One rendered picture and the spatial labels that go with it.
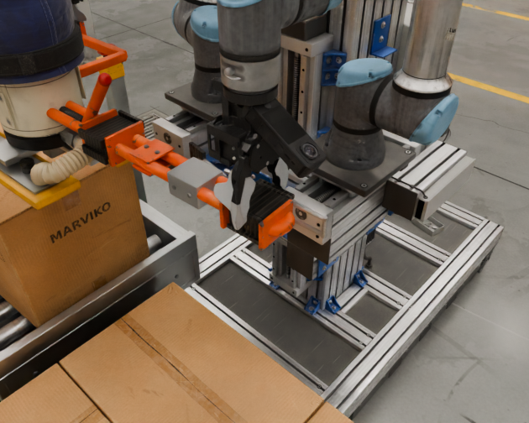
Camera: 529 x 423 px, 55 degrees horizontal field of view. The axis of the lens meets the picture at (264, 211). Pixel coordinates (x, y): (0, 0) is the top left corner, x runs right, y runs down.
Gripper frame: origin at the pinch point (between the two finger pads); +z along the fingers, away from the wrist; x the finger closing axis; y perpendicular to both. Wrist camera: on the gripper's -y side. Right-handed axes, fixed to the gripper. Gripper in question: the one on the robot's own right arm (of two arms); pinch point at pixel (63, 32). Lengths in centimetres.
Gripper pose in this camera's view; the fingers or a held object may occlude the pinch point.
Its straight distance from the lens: 154.5
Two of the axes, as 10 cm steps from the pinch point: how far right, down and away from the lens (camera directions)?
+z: -0.1, 7.8, 6.3
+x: 6.3, -4.8, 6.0
